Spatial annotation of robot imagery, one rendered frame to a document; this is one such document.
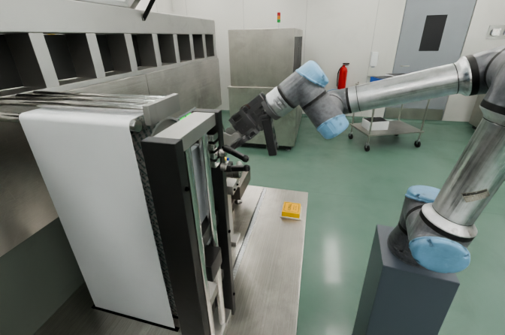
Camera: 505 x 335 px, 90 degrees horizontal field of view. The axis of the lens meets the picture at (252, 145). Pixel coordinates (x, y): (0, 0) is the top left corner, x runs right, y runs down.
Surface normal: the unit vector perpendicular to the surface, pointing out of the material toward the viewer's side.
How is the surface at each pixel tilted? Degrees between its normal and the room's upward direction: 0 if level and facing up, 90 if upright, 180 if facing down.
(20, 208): 90
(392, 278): 90
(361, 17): 90
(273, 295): 0
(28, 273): 90
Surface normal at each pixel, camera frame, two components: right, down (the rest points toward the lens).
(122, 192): -0.25, 0.39
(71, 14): 0.97, 0.08
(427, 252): -0.40, 0.49
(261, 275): -0.02, -0.92
